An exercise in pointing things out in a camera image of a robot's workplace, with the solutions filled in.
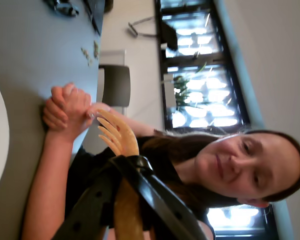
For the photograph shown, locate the glossy black gripper finger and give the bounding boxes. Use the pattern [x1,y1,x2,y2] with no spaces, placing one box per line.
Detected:
[109,154,209,240]

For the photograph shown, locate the matte black gripper finger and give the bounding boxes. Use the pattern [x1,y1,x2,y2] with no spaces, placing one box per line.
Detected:
[51,159,124,240]

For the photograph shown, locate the wooden fork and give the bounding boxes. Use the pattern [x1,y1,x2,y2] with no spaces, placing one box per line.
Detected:
[96,108,156,240]

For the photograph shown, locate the seated woman left forearm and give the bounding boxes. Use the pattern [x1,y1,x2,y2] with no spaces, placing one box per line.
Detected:
[21,129,76,240]

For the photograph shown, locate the seated woman left hand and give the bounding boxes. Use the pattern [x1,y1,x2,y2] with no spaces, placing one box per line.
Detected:
[41,96,76,138]

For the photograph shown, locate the seated woman right hand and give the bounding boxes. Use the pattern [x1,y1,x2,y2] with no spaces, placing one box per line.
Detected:
[50,82,93,136]

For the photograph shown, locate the small bright window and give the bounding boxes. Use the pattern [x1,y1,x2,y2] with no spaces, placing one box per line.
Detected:
[206,203,281,238]

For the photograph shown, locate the seated woman in black top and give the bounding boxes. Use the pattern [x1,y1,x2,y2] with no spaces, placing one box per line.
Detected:
[64,128,300,240]

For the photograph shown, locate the green potted plant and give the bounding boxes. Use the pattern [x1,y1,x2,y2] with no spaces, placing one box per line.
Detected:
[172,61,209,109]

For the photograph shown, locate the dark grey chair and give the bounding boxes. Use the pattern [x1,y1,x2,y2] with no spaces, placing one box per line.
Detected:
[98,64,131,116]

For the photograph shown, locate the pale grey chair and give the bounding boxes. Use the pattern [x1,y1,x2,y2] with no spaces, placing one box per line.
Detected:
[99,49,127,67]

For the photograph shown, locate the dark office chair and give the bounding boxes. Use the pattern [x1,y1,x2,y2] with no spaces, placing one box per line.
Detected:
[160,21,179,51]

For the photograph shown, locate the metal chair base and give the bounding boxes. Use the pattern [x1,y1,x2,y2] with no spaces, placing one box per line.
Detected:
[127,15,158,39]

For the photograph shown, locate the black flat device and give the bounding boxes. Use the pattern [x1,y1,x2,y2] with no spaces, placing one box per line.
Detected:
[83,0,103,36]

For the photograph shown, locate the black window frame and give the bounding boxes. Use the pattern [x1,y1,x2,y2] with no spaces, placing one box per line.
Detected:
[154,0,252,131]

